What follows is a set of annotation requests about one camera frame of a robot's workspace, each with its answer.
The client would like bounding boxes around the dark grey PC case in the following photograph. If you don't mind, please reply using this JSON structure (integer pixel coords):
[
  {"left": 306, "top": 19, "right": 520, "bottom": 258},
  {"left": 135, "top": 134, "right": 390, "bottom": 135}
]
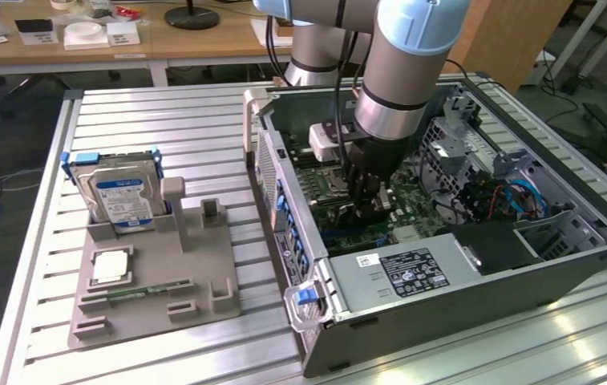
[{"left": 242, "top": 71, "right": 607, "bottom": 379}]

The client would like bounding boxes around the hard disk with blue carrier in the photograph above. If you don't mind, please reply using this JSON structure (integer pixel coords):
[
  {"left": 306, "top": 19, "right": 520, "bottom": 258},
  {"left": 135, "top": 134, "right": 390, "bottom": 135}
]
[{"left": 59, "top": 148, "right": 170, "bottom": 237}]

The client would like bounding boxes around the white box with black top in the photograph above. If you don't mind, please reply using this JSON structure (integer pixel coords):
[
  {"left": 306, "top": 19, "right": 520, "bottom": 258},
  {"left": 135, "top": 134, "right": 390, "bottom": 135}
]
[{"left": 15, "top": 18, "right": 59, "bottom": 46}]

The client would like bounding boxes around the red packet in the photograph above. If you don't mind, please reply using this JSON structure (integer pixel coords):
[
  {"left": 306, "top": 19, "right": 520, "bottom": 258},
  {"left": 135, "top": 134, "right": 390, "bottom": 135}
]
[{"left": 115, "top": 4, "right": 143, "bottom": 21}]

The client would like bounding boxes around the grey power supply unit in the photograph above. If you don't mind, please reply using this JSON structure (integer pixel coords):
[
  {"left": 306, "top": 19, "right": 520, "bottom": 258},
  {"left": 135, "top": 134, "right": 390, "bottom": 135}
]
[{"left": 328, "top": 233, "right": 486, "bottom": 314}]

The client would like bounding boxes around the white box with bowl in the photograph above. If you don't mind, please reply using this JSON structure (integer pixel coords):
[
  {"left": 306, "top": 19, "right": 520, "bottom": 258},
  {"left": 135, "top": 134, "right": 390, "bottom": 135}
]
[{"left": 63, "top": 22, "right": 111, "bottom": 51}]

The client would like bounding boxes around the wooden desk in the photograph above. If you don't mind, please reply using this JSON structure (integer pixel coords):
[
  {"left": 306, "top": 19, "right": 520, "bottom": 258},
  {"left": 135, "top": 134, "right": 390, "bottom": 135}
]
[{"left": 0, "top": 0, "right": 379, "bottom": 87}]

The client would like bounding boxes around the wooden cabinet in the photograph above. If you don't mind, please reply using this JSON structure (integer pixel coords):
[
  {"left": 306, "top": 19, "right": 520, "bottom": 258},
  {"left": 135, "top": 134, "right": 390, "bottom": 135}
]
[{"left": 442, "top": 0, "right": 575, "bottom": 92}]

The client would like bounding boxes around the installed RAM stick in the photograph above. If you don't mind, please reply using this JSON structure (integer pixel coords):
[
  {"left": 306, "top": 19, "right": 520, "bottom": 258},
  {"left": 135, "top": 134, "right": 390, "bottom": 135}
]
[{"left": 314, "top": 194, "right": 396, "bottom": 218}]

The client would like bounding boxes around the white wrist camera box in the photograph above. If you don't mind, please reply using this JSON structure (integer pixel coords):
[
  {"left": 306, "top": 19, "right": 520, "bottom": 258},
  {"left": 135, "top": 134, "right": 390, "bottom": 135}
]
[{"left": 307, "top": 123, "right": 360, "bottom": 164}]

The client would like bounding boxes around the green motherboard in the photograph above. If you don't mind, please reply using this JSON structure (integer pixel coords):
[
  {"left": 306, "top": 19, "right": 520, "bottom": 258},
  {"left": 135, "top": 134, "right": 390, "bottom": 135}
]
[{"left": 284, "top": 138, "right": 458, "bottom": 258}]

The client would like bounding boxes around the black round lamp base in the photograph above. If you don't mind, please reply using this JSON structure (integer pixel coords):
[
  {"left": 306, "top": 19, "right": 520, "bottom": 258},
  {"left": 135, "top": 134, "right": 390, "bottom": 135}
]
[{"left": 163, "top": 0, "right": 222, "bottom": 30}]

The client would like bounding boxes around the grey parts rack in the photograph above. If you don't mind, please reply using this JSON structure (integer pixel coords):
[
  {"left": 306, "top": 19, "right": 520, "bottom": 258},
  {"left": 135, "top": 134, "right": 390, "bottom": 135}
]
[{"left": 66, "top": 176, "right": 244, "bottom": 354}]

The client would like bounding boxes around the plain white box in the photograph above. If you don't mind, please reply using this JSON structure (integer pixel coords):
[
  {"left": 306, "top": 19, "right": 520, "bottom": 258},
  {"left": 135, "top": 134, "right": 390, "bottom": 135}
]
[{"left": 106, "top": 22, "right": 139, "bottom": 47}]

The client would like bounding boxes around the silver chipset heatsink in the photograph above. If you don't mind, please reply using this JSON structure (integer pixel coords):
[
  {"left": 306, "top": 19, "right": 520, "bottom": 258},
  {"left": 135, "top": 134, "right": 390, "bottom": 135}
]
[{"left": 387, "top": 225, "right": 426, "bottom": 244}]

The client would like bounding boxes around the green loose RAM stick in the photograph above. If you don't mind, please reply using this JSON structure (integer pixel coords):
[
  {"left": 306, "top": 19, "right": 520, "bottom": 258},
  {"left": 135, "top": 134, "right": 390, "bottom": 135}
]
[{"left": 106, "top": 282, "right": 176, "bottom": 302}]

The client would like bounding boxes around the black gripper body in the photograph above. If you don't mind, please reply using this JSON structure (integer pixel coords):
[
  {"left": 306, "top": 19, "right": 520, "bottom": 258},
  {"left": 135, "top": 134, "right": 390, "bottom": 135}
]
[{"left": 348, "top": 138, "right": 407, "bottom": 188}]

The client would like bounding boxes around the white paper stack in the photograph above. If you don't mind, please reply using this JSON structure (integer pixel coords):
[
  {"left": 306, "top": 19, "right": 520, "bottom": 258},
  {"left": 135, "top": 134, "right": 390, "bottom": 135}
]
[{"left": 251, "top": 18, "right": 295, "bottom": 48}]

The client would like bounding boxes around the metal CPU socket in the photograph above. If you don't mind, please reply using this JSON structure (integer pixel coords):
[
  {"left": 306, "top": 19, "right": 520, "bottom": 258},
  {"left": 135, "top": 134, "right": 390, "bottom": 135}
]
[{"left": 318, "top": 163, "right": 354, "bottom": 198}]

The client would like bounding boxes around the silver CPU chip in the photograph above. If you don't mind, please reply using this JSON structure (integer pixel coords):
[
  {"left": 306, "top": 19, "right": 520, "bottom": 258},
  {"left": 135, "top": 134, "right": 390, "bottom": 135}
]
[{"left": 90, "top": 252, "right": 130, "bottom": 285}]

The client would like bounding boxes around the blue case latch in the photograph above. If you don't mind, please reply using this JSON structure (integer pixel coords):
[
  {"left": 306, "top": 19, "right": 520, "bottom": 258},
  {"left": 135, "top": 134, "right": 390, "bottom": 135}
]
[{"left": 291, "top": 289, "right": 318, "bottom": 309}]

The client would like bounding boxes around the blue data wire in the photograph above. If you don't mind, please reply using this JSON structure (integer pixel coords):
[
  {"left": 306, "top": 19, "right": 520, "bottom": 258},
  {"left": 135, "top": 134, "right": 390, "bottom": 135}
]
[{"left": 498, "top": 179, "right": 551, "bottom": 221}]

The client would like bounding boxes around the black camera cable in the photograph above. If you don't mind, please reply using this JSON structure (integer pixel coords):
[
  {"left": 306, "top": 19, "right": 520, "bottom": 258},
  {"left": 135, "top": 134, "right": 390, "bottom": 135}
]
[{"left": 334, "top": 31, "right": 362, "bottom": 169}]

